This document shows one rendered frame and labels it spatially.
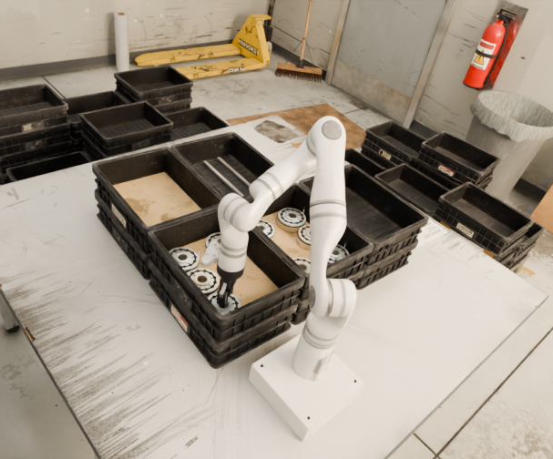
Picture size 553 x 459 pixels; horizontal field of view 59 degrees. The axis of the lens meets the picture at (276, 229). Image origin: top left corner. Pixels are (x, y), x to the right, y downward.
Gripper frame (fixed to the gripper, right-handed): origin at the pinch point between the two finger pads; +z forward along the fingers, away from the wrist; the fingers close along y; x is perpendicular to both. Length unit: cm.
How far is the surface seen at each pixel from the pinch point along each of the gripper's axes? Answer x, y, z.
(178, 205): 29.5, 37.8, 3.0
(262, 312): -11.5, -2.7, -1.4
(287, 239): -11.1, 35.4, 2.8
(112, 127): 103, 130, 38
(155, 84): 107, 195, 38
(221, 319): -2.6, -13.9, -7.4
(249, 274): -3.3, 14.2, 2.7
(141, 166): 48, 48, -2
